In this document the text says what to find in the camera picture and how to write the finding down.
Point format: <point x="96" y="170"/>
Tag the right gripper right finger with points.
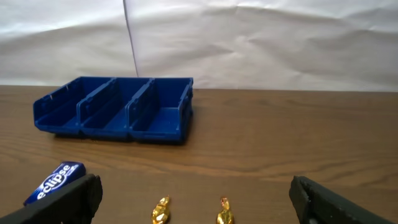
<point x="323" y="208"/>

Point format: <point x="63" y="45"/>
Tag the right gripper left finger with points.
<point x="71" y="202"/>

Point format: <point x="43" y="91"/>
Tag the blue candy pack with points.
<point x="56" y="180"/>

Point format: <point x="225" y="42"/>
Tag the gold wrapped candy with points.
<point x="161" y="213"/>
<point x="225" y="215"/>

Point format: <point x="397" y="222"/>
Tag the blue tray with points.
<point x="161" y="124"/>

